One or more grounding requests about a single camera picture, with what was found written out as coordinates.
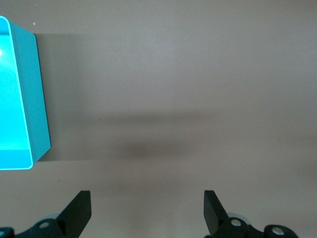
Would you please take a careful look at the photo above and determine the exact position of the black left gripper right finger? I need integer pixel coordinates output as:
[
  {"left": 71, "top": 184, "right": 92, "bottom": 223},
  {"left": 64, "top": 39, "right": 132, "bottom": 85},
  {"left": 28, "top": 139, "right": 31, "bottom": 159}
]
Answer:
[{"left": 204, "top": 190, "right": 298, "bottom": 238}]

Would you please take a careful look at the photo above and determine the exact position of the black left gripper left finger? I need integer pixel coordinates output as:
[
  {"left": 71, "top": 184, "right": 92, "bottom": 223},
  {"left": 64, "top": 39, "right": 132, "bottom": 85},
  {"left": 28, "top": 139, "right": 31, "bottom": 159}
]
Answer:
[{"left": 0, "top": 190, "right": 92, "bottom": 238}]

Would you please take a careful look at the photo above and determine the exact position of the turquoise plastic bin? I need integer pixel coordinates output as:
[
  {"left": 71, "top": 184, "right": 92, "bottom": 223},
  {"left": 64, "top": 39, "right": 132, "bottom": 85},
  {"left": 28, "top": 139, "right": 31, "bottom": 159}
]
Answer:
[{"left": 0, "top": 15, "right": 52, "bottom": 171}]

